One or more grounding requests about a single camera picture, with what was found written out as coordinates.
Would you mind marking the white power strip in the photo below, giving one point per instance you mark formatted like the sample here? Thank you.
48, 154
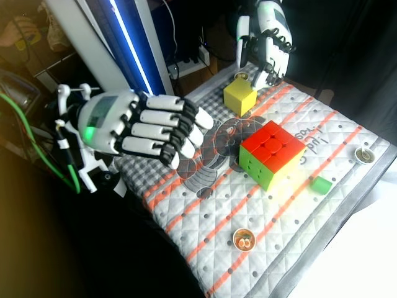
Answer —
189, 66

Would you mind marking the toy bowl of red soup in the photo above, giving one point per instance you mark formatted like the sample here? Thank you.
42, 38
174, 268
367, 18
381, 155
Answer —
244, 240

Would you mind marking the storage shelf with clutter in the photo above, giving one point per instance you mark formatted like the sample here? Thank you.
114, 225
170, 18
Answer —
18, 31

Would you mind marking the grey quilt with printed bear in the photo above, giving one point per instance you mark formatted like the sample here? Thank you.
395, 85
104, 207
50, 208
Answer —
235, 205

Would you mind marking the white stand with blue light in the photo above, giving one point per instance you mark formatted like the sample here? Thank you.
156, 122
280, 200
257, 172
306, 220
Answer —
87, 46

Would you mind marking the green cylinder block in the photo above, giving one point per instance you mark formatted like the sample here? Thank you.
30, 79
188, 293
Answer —
321, 185

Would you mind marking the Rubik's cube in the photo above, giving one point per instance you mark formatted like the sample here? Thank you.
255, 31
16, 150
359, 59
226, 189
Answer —
273, 139

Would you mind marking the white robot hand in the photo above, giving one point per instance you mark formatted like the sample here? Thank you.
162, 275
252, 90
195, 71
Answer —
102, 124
273, 18

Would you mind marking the yellow block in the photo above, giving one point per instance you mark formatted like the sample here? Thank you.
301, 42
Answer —
237, 96

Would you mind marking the toy bowl with white spoon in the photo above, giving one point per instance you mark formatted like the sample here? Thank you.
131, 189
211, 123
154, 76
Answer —
364, 156

